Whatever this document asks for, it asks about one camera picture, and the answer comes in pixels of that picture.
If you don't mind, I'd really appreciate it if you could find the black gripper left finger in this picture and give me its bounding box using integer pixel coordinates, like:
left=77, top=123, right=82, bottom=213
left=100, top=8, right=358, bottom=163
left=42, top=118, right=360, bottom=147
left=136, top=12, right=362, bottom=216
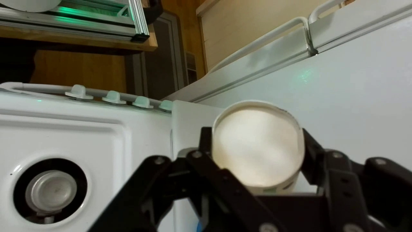
left=87, top=127, right=281, bottom=232

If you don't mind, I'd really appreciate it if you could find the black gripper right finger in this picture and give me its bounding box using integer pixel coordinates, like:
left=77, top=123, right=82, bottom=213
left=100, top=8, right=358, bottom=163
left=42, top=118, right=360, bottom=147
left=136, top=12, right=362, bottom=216
left=301, top=128, right=412, bottom=232

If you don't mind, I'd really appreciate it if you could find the patterned paper cup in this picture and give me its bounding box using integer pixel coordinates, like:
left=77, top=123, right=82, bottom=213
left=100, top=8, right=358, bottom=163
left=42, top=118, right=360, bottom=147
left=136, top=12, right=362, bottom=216
left=210, top=100, right=306, bottom=195

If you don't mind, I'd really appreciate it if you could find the white stove knob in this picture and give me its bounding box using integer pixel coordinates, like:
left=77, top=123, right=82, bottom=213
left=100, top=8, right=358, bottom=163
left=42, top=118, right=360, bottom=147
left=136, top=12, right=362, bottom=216
left=102, top=89, right=127, bottom=106
left=158, top=100, right=174, bottom=114
left=131, top=96, right=154, bottom=111
left=63, top=83, right=94, bottom=102

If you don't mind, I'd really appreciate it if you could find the stove burner with dark well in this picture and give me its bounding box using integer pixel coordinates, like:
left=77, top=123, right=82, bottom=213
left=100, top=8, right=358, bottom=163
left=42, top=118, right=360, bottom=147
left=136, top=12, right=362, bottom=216
left=11, top=158, right=89, bottom=226

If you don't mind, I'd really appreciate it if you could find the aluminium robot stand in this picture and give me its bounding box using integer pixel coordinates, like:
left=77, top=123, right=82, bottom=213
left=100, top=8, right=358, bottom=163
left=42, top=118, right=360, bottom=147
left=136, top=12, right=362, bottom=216
left=0, top=0, right=152, bottom=43

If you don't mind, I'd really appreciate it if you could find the white oven door handle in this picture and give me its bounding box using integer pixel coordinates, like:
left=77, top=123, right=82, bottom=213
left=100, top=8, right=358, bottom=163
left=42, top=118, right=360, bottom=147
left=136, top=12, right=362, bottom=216
left=0, top=82, right=69, bottom=98

